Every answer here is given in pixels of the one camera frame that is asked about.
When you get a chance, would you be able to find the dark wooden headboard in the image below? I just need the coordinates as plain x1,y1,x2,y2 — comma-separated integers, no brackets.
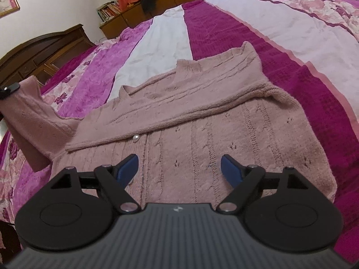
0,24,95,91

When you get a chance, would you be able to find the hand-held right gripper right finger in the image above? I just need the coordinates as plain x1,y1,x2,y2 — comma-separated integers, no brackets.
217,155,309,213

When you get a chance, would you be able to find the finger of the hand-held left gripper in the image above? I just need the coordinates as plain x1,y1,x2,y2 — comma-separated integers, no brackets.
0,83,21,99

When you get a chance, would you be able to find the magenta striped floral blanket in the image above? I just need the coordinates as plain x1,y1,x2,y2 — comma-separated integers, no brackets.
0,0,359,269

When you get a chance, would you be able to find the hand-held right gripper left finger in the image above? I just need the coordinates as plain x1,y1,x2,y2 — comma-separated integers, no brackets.
50,154,139,214

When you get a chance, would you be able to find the row of books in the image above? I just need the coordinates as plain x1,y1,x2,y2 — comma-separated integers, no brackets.
97,1,123,22

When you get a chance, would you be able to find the pink knitted sweater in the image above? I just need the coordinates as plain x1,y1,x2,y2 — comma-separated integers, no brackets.
0,41,337,203

